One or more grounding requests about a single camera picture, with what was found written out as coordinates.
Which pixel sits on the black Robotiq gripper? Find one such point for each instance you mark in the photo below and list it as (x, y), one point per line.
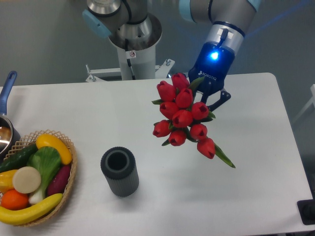
(213, 64)

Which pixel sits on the red tulip bouquet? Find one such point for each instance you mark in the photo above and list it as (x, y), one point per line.
(185, 118)

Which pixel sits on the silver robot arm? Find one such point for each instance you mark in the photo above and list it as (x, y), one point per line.
(135, 32)

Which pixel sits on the dark grey ribbed vase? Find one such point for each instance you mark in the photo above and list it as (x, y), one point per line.
(119, 168)

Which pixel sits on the black device table edge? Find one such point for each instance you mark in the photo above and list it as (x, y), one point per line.
(307, 211)

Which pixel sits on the yellow squash top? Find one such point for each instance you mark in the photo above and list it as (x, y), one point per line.
(48, 140)

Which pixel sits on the green bok choy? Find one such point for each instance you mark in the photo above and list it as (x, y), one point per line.
(47, 161)

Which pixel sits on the purple sweet potato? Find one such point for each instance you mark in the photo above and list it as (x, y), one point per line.
(59, 182)

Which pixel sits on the woven wicker basket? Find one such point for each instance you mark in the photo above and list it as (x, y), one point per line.
(29, 140)

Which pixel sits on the dark green cucumber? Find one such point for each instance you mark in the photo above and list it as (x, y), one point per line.
(18, 159)

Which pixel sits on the beige round disc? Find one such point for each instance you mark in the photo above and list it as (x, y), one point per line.
(26, 180)

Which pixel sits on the yellow bell pepper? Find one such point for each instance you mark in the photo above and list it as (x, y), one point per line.
(6, 181)

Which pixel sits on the orange fruit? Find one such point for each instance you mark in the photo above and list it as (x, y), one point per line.
(14, 200)

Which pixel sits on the yellow banana front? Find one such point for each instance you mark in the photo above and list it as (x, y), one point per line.
(27, 215)

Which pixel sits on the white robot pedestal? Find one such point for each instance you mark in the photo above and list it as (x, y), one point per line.
(133, 65)

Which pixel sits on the white frame right edge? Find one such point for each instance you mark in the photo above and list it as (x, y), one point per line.
(307, 109)

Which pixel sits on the blue handled saucepan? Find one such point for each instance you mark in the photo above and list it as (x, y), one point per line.
(8, 134)

